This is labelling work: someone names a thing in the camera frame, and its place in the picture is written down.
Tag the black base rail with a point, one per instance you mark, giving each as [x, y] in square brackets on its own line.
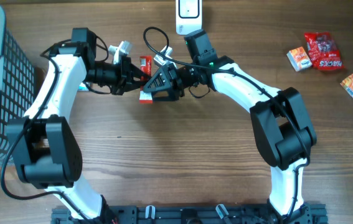
[248, 213]

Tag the white barcode scanner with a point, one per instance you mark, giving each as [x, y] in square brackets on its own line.
[188, 16]

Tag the small teal box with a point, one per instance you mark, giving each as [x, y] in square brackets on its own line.
[83, 87]

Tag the red stick packet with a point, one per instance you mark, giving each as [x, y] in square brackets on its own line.
[146, 62]

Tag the red snack packet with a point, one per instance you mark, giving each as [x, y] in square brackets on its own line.
[323, 51]

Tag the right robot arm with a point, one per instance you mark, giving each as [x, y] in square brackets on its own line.
[283, 131]

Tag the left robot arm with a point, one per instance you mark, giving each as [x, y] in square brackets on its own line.
[43, 147]

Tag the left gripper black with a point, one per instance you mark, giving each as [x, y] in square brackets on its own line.
[127, 81]

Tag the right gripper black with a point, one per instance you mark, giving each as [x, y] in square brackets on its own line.
[166, 84]

